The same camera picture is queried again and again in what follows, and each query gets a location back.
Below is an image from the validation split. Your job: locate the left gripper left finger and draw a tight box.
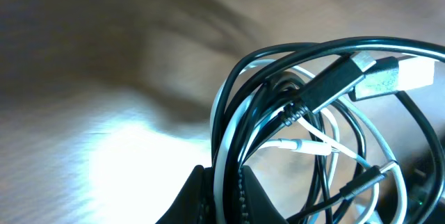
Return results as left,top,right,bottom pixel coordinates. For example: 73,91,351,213
156,165,214,224

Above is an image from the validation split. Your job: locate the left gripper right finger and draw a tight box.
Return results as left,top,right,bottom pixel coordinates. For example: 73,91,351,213
238,166,288,224

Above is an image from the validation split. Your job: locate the white USB cable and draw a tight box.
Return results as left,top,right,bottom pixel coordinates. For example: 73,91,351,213
209,58,408,224

